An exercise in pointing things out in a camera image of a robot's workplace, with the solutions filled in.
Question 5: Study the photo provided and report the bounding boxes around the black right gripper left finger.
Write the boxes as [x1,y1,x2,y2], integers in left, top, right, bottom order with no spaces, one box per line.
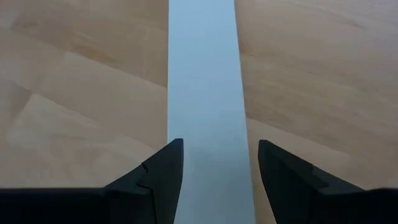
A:
[0,138,184,224]

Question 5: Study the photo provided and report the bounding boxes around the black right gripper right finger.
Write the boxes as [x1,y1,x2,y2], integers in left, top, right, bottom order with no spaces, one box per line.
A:
[257,139,398,224]

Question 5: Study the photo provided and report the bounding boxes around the white raceway cover strip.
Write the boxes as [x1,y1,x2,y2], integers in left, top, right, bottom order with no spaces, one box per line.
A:
[167,0,256,224]

